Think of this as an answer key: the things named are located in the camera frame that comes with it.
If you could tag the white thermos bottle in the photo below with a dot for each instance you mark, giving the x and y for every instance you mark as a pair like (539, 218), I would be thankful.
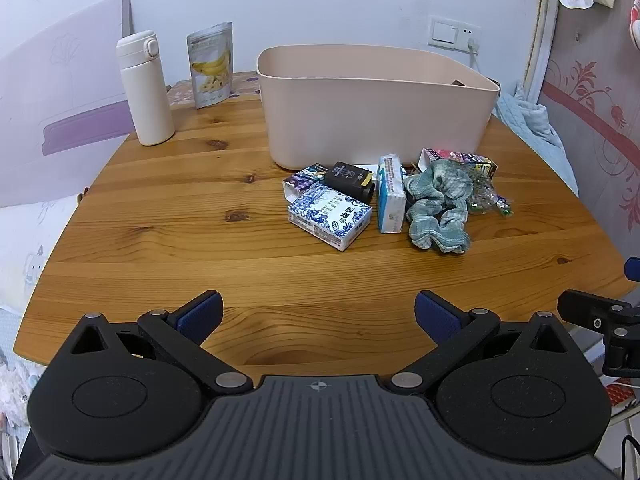
(147, 100)

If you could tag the pink colourful box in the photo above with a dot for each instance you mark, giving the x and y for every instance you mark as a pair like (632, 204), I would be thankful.
(475, 160)

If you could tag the black small box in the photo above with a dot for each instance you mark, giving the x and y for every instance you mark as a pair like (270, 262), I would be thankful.
(347, 177)

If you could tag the white wall switch socket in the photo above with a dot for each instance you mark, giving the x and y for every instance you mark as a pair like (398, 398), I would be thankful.
(442, 32)

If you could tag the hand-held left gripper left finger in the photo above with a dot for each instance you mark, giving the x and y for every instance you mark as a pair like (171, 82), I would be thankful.
(200, 317)

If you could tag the banana chip pouch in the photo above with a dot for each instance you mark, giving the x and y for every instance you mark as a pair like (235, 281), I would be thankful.
(210, 70)

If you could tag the blue white milk carton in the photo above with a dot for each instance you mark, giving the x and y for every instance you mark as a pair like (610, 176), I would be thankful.
(391, 200)

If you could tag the floral pink headboard panel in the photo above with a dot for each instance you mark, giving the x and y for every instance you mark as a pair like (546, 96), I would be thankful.
(590, 110)

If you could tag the clear bag of green bits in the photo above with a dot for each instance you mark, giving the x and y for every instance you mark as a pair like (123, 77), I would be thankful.
(482, 192)

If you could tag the beige plastic storage bin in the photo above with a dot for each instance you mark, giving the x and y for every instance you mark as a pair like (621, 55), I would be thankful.
(375, 115)

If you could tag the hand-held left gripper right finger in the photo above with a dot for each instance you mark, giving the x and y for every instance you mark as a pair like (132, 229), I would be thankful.
(437, 317)

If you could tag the red white object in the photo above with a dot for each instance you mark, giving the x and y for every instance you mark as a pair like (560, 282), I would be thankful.
(636, 25)

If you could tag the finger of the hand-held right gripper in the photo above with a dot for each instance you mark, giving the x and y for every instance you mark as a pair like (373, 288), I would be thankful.
(633, 270)
(595, 312)

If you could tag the dark purple box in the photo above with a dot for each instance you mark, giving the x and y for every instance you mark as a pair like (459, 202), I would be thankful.
(300, 180)

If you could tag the green checked cloth scrunchie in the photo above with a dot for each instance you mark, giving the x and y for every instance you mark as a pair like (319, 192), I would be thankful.
(435, 195)

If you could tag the white printed bedding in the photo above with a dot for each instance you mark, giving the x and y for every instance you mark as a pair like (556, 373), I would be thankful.
(25, 250)

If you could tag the blue white patterned box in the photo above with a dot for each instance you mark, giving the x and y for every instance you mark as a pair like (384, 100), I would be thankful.
(327, 215)

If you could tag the light blue quilted blanket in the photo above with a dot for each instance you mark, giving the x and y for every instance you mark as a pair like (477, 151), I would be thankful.
(530, 120)

